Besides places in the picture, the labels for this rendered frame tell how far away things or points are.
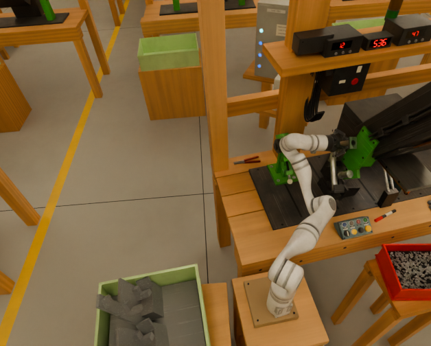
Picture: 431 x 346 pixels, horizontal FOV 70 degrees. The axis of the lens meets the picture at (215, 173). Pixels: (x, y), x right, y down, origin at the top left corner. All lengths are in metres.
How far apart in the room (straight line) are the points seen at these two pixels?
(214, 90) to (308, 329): 1.08
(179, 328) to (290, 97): 1.16
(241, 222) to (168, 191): 1.44
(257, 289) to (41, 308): 1.73
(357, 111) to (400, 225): 0.59
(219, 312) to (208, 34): 1.16
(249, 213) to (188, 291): 0.49
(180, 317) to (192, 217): 1.39
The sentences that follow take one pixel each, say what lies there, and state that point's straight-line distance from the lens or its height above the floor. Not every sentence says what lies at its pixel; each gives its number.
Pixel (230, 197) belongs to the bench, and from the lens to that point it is 1.66.
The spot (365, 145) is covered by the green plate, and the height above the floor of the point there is 1.22.
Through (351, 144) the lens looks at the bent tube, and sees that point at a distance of 1.59.
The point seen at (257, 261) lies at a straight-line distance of 1.44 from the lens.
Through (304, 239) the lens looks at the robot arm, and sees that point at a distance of 1.20.
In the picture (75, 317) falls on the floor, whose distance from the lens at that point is 2.54.
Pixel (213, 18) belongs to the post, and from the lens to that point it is 1.31.
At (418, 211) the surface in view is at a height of 0.90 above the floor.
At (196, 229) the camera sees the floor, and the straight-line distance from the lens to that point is 2.60.
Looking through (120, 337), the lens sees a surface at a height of 1.02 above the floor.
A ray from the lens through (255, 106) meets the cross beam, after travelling 1.67.
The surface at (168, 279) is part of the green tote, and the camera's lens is 1.44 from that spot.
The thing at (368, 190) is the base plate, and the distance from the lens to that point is 1.80.
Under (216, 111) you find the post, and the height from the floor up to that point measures 1.30.
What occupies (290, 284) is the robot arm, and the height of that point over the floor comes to 1.20.
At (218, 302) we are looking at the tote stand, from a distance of 1.48.
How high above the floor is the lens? 2.18
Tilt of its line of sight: 47 degrees down
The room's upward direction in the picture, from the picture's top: 4 degrees counter-clockwise
